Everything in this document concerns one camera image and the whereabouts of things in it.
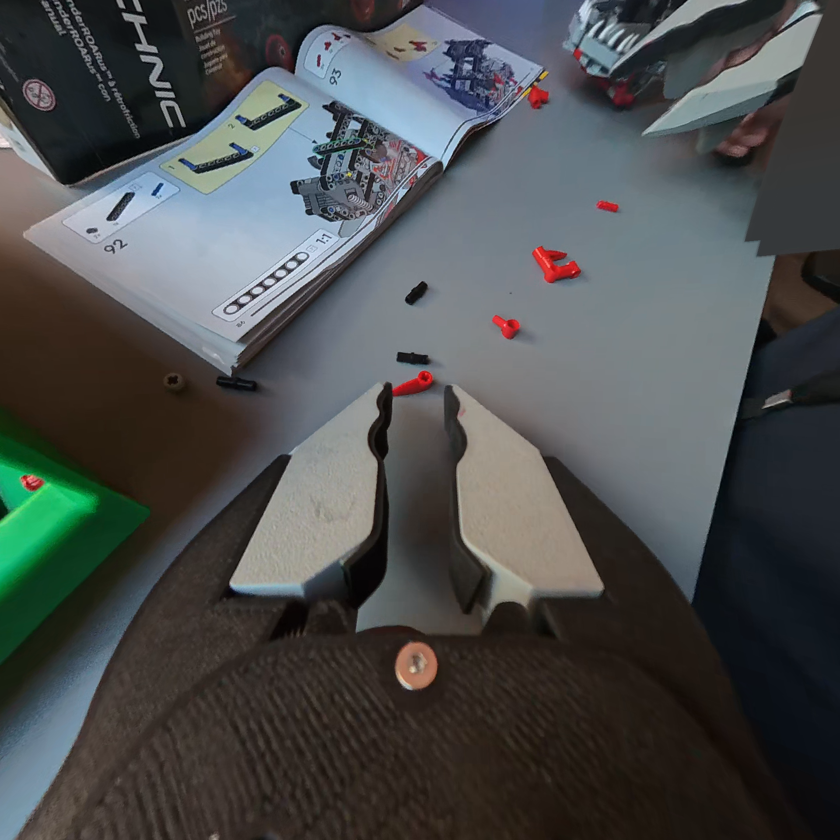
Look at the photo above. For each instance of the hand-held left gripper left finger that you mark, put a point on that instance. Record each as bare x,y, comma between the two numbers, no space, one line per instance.
315,518

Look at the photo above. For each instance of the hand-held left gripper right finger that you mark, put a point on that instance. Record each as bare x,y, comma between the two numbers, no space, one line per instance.
518,518

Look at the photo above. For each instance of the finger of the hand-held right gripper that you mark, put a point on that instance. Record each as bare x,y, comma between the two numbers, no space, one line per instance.
722,102
709,19

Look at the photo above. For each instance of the grey dinosaur lego model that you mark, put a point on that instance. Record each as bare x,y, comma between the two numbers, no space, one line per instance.
604,39

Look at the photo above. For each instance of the red lego claw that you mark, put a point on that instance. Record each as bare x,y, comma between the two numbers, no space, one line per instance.
413,382

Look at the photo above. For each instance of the red lego short connector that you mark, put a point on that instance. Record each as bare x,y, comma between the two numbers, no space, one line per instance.
538,97

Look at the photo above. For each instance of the red lego claw assembly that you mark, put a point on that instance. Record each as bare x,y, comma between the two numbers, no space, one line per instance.
551,266

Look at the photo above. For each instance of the long black lego pin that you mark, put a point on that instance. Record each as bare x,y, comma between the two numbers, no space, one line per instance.
236,384

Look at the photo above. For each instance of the red lego pin connector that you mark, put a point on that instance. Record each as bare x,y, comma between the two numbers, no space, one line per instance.
508,326

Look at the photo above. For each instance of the tan round lego piece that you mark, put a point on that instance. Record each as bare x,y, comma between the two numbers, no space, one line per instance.
175,382

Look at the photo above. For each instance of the small red lego piece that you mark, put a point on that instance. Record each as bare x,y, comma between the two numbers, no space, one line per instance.
31,483

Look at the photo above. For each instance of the lego instruction booklet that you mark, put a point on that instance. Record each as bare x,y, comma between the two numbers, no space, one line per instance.
216,216

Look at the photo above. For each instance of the black lego set box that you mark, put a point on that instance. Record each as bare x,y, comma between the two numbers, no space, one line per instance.
98,85

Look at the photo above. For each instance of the person's right hand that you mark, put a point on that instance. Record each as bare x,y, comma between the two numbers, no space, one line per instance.
745,134

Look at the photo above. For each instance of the green plastic bin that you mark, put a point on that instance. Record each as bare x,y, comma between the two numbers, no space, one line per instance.
65,525

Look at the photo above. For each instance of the person's dark navy clothing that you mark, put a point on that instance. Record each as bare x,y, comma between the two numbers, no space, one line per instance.
774,590

